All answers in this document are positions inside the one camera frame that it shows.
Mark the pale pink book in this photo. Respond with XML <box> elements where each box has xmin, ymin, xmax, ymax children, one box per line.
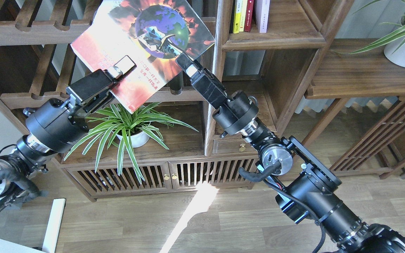
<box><xmin>254</xmin><ymin>0</ymin><xmax>271</xmax><ymax>33</ymax></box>

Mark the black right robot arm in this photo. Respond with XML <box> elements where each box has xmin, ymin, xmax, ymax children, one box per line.
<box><xmin>175</xmin><ymin>53</ymin><xmax>405</xmax><ymax>253</ymax></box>

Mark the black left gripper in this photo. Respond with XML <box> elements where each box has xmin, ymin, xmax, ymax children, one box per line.
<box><xmin>23</xmin><ymin>56</ymin><xmax>137</xmax><ymax>154</ymax></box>

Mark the spider plant white pot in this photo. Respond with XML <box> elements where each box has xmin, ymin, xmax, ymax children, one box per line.
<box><xmin>63</xmin><ymin>102</ymin><xmax>196</xmax><ymax>182</ymax></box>

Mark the red cover book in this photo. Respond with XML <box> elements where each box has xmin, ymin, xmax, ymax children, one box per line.
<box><xmin>71</xmin><ymin>0</ymin><xmax>215</xmax><ymax>112</ymax></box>

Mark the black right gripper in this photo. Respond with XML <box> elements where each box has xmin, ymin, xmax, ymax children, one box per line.
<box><xmin>175</xmin><ymin>53</ymin><xmax>259</xmax><ymax>138</ymax></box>

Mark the white book red label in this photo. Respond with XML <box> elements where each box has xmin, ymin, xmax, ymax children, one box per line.
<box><xmin>93</xmin><ymin>0</ymin><xmax>114</xmax><ymax>24</ymax></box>

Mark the cream yellow book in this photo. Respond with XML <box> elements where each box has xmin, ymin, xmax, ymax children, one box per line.
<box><xmin>238</xmin><ymin>0</ymin><xmax>248</xmax><ymax>32</ymax></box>

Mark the white table leg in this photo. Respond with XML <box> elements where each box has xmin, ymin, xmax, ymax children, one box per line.
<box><xmin>42</xmin><ymin>198</ymin><xmax>66</xmax><ymax>253</ymax></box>

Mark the dark red book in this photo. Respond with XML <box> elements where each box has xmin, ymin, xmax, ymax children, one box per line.
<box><xmin>243</xmin><ymin>0</ymin><xmax>254</xmax><ymax>32</ymax></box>

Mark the dark wooden bookshelf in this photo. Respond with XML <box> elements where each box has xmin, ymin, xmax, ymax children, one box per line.
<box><xmin>0</xmin><ymin>0</ymin><xmax>354</xmax><ymax>202</ymax></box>

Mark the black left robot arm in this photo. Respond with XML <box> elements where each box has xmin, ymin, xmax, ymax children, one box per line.
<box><xmin>0</xmin><ymin>56</ymin><xmax>136</xmax><ymax>212</ymax></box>

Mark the wooden side table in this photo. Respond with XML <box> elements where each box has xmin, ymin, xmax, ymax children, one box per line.
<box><xmin>269</xmin><ymin>38</ymin><xmax>405</xmax><ymax>187</ymax></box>

